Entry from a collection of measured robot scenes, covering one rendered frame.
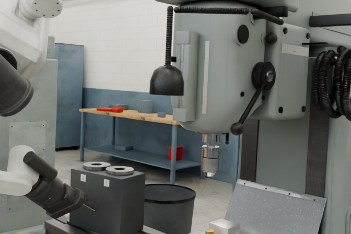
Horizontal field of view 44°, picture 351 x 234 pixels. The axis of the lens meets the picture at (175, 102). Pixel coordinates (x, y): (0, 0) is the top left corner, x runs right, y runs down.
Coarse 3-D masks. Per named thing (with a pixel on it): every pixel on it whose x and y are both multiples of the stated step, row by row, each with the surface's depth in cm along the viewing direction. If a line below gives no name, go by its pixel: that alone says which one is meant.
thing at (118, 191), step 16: (80, 176) 141; (96, 176) 137; (112, 176) 134; (128, 176) 135; (144, 176) 141; (96, 192) 137; (112, 192) 133; (128, 192) 134; (144, 192) 141; (80, 208) 141; (112, 208) 134; (128, 208) 135; (80, 224) 141; (96, 224) 137; (112, 224) 134; (128, 224) 135
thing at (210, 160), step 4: (204, 152) 111; (208, 152) 110; (212, 152) 110; (216, 152) 111; (204, 156) 111; (208, 156) 110; (212, 156) 110; (216, 156) 111; (204, 160) 111; (208, 160) 111; (212, 160) 110; (216, 160) 111; (204, 164) 111; (208, 164) 111; (212, 164) 111; (216, 164) 111; (204, 168) 111; (208, 168) 111; (212, 168) 111; (216, 168) 111; (208, 172) 111; (212, 172) 111
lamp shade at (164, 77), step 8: (160, 72) 88; (168, 72) 88; (176, 72) 88; (152, 80) 89; (160, 80) 88; (168, 80) 87; (176, 80) 88; (152, 88) 89; (160, 88) 88; (168, 88) 87; (176, 88) 88
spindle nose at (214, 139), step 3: (204, 135) 111; (207, 135) 110; (210, 135) 110; (213, 135) 110; (216, 135) 110; (219, 135) 111; (204, 138) 111; (207, 138) 110; (210, 138) 110; (213, 138) 110; (216, 138) 110; (219, 138) 111; (204, 141) 111; (207, 141) 110; (210, 141) 110; (213, 141) 110; (216, 141) 110; (219, 141) 111
